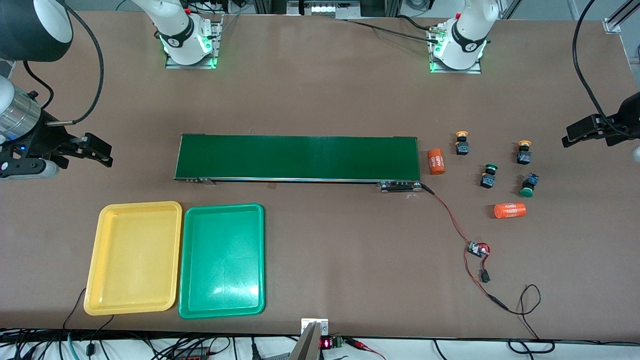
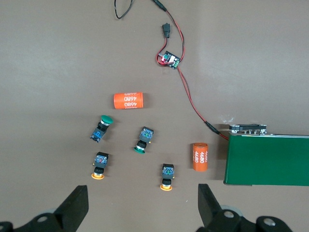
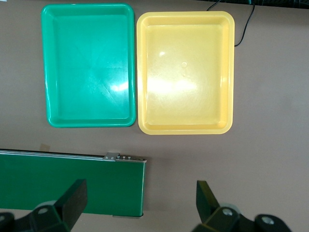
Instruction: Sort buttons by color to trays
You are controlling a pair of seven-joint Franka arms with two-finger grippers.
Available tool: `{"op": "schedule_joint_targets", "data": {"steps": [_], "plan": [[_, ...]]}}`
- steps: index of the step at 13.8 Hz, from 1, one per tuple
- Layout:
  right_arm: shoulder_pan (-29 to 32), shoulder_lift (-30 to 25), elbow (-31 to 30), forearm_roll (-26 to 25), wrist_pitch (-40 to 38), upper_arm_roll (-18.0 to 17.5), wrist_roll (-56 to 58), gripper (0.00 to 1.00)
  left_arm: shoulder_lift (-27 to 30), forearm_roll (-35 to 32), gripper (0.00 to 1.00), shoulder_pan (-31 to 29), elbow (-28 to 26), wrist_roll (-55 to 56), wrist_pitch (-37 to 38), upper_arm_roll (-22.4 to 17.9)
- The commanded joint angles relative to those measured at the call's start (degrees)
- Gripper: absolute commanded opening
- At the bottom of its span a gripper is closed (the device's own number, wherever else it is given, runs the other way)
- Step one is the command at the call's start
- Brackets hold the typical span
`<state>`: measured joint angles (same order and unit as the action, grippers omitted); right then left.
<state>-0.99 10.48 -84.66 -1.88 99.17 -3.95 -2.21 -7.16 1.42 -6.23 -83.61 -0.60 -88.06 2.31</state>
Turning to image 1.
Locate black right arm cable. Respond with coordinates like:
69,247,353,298
22,0,105,126

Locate red and black wire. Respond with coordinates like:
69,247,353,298
420,183,511,313

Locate green push button switch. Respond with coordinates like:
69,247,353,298
479,163,499,190
518,172,540,199

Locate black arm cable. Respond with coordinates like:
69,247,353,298
572,0,640,139
22,0,105,126

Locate aluminium frame profile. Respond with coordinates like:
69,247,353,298
602,0,640,35

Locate grey metal equipment box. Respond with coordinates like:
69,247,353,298
287,0,361,16

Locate red clip lead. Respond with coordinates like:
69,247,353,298
345,338,387,360

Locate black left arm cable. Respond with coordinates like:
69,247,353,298
572,0,640,139

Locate green plastic tray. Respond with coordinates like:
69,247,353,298
178,203,266,320

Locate thin black cable by tray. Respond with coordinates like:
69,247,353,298
62,287,116,346

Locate grey metal camera bracket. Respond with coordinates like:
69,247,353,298
289,318,329,360

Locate thin black looped cable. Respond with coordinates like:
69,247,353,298
506,284,557,354

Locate orange cylinder with white print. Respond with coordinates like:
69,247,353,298
427,148,447,176
494,202,527,220

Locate yellow plastic tray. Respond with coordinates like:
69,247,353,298
83,201,183,317

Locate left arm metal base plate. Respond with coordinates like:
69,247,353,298
429,25,482,75

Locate green conveyor belt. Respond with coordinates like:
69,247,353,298
173,133,423,194

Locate black cable on table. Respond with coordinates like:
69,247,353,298
345,14,442,43

